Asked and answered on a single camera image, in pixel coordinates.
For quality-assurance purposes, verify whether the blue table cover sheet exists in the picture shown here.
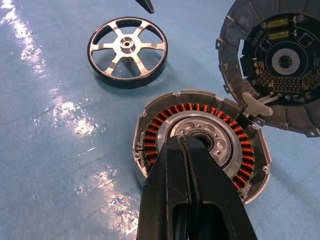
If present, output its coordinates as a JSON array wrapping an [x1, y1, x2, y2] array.
[[0, 0, 320, 240]]

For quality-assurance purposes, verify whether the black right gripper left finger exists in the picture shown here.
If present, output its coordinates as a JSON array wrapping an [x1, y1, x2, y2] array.
[[136, 134, 195, 240]]

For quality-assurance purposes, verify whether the motor cover with circuit board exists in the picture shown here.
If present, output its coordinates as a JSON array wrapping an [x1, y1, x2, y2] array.
[[214, 0, 320, 138]]

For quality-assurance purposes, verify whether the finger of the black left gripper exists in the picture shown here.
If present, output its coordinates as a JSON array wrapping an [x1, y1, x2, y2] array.
[[136, 0, 155, 14]]

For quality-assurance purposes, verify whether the black rimmed silver spoked rotor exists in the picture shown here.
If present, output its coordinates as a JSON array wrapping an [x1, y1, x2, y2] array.
[[87, 16, 169, 90]]

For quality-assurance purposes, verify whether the motor stator with copper coils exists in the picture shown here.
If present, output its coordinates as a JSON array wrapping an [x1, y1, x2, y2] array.
[[133, 89, 273, 206]]

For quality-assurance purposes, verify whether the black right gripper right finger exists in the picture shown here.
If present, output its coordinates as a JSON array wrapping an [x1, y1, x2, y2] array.
[[181, 134, 258, 240]]

